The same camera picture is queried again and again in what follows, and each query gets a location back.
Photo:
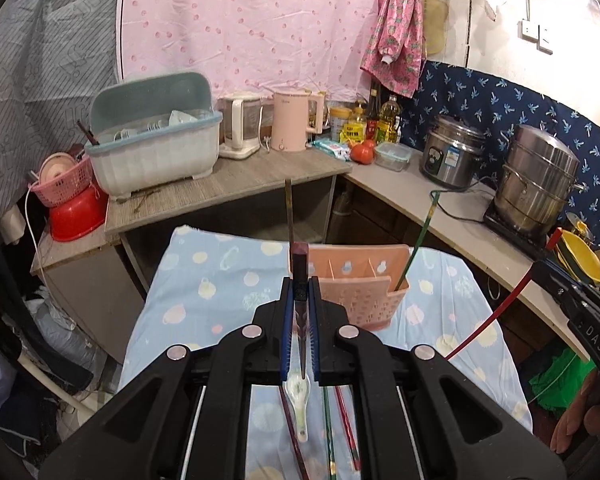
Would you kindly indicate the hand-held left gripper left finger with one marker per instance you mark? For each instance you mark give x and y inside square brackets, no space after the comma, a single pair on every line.
[287,320]

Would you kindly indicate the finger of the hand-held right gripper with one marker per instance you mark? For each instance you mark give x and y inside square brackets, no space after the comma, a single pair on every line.
[595,295]
[555,290]

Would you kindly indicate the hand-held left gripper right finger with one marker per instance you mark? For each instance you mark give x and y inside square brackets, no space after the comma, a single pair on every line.
[315,320]

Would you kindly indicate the pink perforated utensil holder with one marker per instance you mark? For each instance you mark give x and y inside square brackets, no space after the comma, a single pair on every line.
[365,295]

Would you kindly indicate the red chopstick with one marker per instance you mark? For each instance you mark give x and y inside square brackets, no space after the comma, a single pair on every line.
[347,430]
[495,310]

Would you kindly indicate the green patterned ceramic spoon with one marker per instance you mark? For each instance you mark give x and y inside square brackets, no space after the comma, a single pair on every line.
[298,400]

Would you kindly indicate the brown chopstick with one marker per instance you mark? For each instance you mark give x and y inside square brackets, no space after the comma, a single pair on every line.
[289,210]

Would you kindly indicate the maroon chopstick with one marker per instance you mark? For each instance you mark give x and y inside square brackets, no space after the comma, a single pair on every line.
[292,430]

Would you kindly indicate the green chopstick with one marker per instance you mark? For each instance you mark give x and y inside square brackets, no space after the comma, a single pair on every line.
[417,240]
[329,435]

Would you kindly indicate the person's right hand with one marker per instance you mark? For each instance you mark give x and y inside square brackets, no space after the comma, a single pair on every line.
[575,415]

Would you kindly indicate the stack of yellow bowls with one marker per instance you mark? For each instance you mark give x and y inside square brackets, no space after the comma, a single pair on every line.
[582,260]

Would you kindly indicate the green cloth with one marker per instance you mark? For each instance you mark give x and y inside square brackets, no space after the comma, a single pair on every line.
[562,380]

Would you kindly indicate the black induction cooker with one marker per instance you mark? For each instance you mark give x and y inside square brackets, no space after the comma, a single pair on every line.
[505,230]

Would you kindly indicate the blue printed tablecloth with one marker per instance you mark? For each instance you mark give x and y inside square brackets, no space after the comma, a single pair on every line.
[205,300]

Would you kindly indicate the steel steamer pot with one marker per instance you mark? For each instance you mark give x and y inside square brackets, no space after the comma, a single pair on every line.
[535,185]

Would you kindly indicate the grey wood table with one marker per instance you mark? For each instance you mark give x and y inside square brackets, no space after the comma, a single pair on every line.
[260,175]

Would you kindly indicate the red tomato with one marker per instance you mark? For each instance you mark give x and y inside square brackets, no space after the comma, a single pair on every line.
[361,156]
[370,143]

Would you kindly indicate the steel rice cooker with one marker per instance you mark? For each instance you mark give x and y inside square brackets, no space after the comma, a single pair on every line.
[450,155]

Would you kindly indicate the wet wipes pack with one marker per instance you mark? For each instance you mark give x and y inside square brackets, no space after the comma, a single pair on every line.
[332,149]

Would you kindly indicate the green lidded glass container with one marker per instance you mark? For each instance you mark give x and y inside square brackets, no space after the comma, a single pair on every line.
[392,157]

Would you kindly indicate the yellow seasoning packet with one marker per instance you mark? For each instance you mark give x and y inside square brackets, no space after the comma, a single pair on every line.
[353,132]

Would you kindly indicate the blue leaf print cloth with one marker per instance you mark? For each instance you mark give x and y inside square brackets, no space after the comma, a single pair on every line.
[495,100]

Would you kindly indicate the pink electric kettle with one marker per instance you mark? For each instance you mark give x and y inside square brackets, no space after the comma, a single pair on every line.
[290,120]

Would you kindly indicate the small beige cabinet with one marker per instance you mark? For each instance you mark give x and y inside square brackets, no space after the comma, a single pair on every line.
[90,285]

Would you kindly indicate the white glass electric kettle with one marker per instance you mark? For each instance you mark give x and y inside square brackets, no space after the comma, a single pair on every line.
[240,125]

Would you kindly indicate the dark sauce bottle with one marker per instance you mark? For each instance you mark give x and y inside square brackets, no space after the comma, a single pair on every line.
[373,115]

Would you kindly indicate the cooking oil bottle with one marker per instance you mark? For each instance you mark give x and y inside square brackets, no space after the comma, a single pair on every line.
[390,120]

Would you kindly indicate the white dish drainer box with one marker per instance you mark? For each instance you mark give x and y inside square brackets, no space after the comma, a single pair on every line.
[150,155]

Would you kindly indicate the red plastic basin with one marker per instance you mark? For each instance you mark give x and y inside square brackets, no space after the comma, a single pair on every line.
[77,220]

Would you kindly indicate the pink plastic basket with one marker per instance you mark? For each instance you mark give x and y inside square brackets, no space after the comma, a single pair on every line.
[67,185]

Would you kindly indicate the pink bowl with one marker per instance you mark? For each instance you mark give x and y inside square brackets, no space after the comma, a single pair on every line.
[55,167]

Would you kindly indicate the beige hanging pad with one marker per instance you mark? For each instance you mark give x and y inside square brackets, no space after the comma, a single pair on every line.
[436,25]

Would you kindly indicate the pink floral apron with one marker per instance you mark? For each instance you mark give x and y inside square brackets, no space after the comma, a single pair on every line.
[395,35]

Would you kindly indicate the pink dotted curtain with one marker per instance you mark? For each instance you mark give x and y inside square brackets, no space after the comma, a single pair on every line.
[240,25]

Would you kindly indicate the grey striped cloth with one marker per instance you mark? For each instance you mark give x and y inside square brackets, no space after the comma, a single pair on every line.
[35,70]

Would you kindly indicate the white wall socket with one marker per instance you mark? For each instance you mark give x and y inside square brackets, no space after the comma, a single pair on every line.
[537,35]

